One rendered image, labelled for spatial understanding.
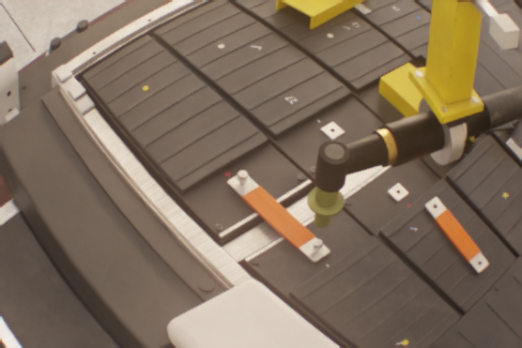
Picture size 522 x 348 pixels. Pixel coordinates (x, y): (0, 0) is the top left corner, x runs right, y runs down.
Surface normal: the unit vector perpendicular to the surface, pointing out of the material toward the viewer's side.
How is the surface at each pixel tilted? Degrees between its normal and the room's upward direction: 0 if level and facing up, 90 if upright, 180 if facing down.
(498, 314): 0
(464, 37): 90
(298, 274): 0
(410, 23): 0
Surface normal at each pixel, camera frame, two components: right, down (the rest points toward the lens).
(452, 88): 0.43, 0.70
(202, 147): 0.07, -0.66
